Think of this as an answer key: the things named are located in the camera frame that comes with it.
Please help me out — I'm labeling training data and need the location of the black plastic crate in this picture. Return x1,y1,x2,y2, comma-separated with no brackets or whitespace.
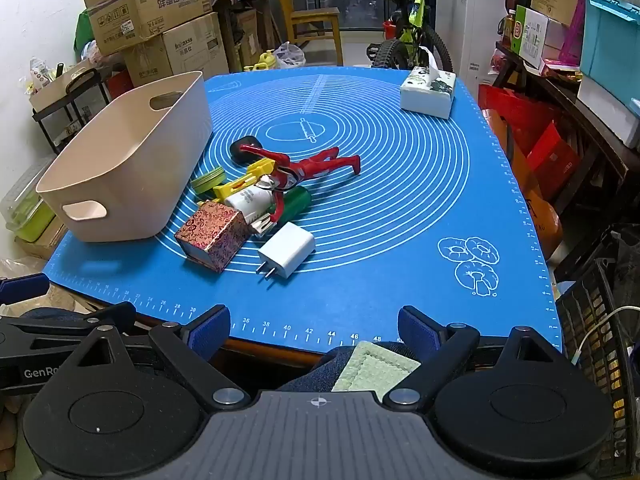
555,257,640,480

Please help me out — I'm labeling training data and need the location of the dark wooden shelf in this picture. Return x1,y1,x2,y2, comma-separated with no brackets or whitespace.
495,42,640,211

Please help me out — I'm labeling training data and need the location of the clear plastic bag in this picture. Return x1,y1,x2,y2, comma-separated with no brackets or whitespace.
275,42,307,70

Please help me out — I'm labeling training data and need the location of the teal storage bin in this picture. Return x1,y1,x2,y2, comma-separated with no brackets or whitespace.
580,0,640,96

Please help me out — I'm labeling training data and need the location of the red patterned gift box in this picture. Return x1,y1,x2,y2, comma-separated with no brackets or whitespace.
175,200,253,273

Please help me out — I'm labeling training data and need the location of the green and white carton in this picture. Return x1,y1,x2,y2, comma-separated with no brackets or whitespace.
515,5,568,72

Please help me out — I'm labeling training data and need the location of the white plastic bottle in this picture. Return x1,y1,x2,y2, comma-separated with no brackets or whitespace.
225,185,281,217

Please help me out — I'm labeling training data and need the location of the white charger plug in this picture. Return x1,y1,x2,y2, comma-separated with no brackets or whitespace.
256,222,316,281

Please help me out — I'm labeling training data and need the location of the yellow plastic jug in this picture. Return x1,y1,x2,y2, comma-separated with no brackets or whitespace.
242,50,278,72

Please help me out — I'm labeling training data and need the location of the beige handled storage box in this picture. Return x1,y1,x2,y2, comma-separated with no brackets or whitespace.
29,57,101,112

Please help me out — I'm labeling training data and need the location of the white cable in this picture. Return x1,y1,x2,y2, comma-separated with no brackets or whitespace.
575,305,640,361

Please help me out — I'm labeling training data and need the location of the white refrigerator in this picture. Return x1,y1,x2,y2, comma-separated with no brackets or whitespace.
435,0,523,86

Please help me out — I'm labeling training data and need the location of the green quilted cloth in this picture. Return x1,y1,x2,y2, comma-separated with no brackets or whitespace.
331,341,422,393

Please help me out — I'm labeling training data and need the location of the green container with clear lid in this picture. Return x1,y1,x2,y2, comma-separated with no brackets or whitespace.
0,157,57,246

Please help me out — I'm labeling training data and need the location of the white flat box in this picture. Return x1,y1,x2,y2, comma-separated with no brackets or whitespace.
577,80,640,148

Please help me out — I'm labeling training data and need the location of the red paper bag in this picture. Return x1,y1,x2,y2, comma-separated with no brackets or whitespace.
477,85,581,201

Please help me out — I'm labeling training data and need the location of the large cardboard box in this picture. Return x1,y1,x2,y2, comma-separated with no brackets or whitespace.
122,12,230,88

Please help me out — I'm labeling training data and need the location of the wooden chair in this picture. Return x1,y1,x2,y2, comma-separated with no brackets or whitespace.
270,0,345,66

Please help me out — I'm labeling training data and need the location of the taped brown cardboard box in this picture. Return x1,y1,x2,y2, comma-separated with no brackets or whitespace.
15,220,68,261

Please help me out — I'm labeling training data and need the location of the black oval case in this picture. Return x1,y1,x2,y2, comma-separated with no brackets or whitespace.
230,136,264,166

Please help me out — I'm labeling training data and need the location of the green round lid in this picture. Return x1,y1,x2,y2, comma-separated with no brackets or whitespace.
191,167,227,196

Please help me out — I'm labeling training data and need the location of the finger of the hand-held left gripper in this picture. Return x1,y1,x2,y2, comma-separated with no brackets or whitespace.
0,302,137,356
0,273,51,306

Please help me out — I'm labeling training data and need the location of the yellow plastic toy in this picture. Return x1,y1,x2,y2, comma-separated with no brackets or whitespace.
214,157,276,202

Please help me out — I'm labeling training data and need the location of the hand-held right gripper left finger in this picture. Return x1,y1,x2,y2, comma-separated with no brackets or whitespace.
65,305,251,408

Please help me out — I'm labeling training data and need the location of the white tissue pack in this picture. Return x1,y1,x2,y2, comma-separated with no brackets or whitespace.
400,67,457,120

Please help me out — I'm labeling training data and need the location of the beige plastic basket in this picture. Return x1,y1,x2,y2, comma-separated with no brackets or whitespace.
36,71,215,243

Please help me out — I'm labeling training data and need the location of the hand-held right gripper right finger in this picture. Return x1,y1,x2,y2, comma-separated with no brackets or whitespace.
384,305,566,409

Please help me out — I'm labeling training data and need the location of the green cylinder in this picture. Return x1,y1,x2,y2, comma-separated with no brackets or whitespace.
274,186,311,224

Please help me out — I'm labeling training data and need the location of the green bicycle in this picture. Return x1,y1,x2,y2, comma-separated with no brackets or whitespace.
365,0,453,73

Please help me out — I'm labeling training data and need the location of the open cardboard box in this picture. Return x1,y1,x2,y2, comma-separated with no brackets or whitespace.
80,0,213,56

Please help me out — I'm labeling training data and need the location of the black trolley rack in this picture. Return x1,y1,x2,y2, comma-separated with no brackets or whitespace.
32,67,113,153

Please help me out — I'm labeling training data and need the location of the blue silicone baking mat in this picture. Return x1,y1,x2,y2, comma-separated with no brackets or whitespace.
42,64,563,356

